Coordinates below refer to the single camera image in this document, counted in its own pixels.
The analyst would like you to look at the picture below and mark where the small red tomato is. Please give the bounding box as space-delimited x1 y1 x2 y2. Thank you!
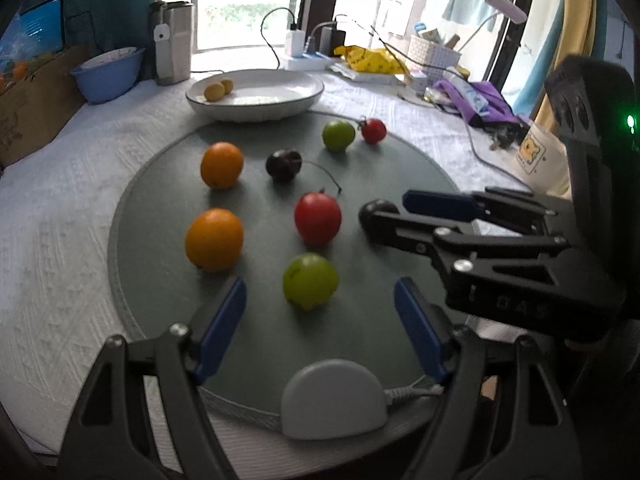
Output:
358 118 387 145

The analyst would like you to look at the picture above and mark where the cardboard box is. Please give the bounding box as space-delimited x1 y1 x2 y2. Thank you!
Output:
0 44 89 168

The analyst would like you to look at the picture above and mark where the round grey-green mat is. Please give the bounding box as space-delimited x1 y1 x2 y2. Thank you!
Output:
107 112 456 428

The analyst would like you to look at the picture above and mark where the green fruit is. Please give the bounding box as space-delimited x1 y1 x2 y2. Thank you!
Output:
282 252 340 311
321 120 356 153

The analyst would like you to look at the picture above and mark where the orange fruit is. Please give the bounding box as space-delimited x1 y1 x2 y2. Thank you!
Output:
184 208 244 273
200 142 244 190

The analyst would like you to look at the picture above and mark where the tablet with blue screen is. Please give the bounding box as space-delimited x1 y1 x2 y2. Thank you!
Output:
1 0 65 66

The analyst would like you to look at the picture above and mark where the dark plum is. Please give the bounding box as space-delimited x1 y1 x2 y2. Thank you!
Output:
358 198 399 228
265 148 303 183

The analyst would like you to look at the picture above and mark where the steel tumbler with tag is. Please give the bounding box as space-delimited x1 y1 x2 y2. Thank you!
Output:
149 1 195 86

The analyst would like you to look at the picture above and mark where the black charging cable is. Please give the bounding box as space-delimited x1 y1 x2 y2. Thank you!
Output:
259 6 298 71

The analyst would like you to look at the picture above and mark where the white power strip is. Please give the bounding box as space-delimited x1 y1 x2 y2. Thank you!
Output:
282 54 336 72

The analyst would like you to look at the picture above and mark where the white ceramic plate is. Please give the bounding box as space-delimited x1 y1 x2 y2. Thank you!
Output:
186 70 324 122

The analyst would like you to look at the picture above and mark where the black charger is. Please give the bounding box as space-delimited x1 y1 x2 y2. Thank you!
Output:
318 25 346 58

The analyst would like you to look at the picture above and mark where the blue plastic bowl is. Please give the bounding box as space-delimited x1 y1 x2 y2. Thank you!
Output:
70 47 145 104

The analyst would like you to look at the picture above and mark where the white charger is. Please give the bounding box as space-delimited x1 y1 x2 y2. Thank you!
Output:
285 29 306 58

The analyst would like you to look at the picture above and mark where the grey mat controller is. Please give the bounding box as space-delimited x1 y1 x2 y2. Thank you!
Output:
280 359 388 441

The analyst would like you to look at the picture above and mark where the purple cloth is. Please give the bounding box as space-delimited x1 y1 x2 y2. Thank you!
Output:
434 77 521 128

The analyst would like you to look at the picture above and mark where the plastic bag of fruit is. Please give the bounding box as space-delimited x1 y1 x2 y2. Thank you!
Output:
1 23 56 92

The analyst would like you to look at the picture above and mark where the white woven basket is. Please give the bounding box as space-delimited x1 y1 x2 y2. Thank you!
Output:
407 36 461 70

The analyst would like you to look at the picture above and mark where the small yellow fruit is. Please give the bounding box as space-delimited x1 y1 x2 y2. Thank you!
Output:
221 78 234 93

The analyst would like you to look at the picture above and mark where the white desk lamp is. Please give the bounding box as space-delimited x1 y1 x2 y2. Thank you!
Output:
458 0 528 52

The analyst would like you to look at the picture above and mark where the yellow curtain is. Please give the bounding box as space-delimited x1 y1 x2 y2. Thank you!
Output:
534 0 597 131

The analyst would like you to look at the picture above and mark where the yellow-brown kiwi fruit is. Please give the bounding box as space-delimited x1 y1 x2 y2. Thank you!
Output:
203 81 227 102

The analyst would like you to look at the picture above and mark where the teal curtain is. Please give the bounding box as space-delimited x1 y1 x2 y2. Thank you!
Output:
21 0 156 79

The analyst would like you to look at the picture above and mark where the yellow duck bag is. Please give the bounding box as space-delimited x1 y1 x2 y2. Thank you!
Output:
333 46 406 75

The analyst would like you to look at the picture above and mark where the white bear print cup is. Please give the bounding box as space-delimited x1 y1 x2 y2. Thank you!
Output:
514 124 570 197

